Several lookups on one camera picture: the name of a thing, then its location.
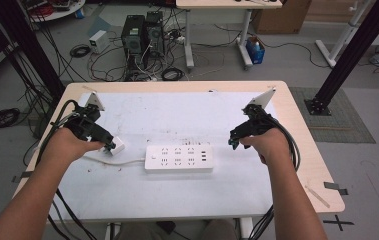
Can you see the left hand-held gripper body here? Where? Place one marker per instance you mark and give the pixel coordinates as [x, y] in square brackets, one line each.
[83, 126]

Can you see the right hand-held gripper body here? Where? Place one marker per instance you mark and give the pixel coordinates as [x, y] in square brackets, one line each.
[255, 126]

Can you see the white plug adapter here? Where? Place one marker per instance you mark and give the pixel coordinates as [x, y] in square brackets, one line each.
[119, 145]

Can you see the white power strip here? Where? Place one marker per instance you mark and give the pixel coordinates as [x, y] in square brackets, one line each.
[153, 165]

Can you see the person's right hand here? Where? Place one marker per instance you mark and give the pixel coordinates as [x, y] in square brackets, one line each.
[270, 145]

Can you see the person's left hand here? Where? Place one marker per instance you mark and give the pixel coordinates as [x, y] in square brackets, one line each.
[65, 146]

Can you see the white table mat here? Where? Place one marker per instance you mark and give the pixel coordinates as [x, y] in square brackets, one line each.
[177, 116]

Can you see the blue box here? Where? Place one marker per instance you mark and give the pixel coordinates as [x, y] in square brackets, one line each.
[255, 53]

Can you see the black tape strip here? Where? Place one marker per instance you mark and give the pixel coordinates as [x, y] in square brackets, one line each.
[335, 187]
[22, 176]

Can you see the white table leg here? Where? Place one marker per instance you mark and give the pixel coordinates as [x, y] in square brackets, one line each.
[109, 231]
[246, 228]

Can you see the grey floor mat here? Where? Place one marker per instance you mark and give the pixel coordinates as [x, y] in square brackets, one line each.
[340, 123]

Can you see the white box device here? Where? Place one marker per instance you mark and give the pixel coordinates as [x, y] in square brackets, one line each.
[98, 40]

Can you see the thin wooden stick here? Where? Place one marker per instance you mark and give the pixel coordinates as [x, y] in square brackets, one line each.
[317, 196]

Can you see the black computer tower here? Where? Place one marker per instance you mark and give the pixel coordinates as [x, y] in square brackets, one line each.
[133, 40]
[155, 33]

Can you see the cardboard box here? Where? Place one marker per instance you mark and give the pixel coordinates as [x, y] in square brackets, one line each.
[282, 16]

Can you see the round white table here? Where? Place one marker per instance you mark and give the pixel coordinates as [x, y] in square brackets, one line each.
[63, 11]

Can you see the white metal stand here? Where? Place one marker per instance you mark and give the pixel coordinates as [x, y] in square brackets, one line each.
[342, 40]

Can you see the wooden desk white legs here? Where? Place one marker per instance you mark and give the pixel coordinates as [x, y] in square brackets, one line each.
[228, 4]

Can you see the black tape cross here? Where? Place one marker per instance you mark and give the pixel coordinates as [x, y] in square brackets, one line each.
[338, 222]

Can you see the black metal post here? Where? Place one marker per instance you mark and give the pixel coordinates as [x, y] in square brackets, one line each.
[353, 50]
[30, 43]

